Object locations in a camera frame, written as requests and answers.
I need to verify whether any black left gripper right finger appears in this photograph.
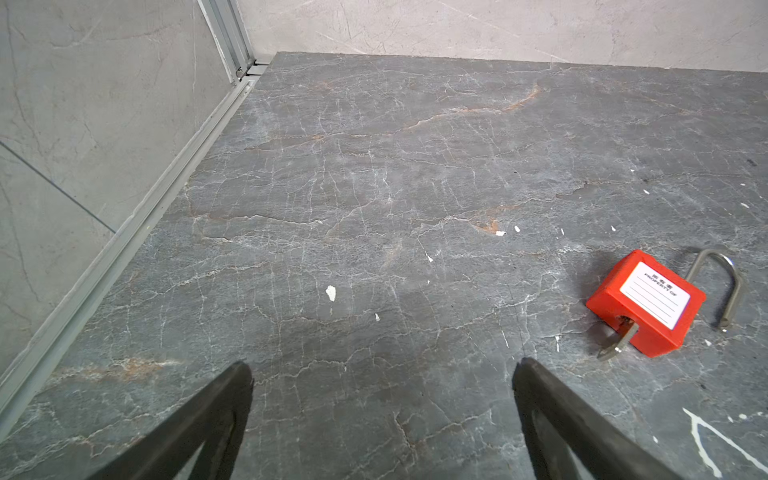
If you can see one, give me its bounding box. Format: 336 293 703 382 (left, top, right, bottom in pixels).
512 358 680 479

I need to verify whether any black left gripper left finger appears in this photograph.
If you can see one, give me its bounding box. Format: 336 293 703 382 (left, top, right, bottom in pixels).
91 361 254 479

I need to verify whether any red padlock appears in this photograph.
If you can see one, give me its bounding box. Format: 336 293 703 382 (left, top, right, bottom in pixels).
586 248 745 360

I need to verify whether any aluminium frame left rail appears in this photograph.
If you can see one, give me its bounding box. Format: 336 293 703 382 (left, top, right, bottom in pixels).
1 1 264 436

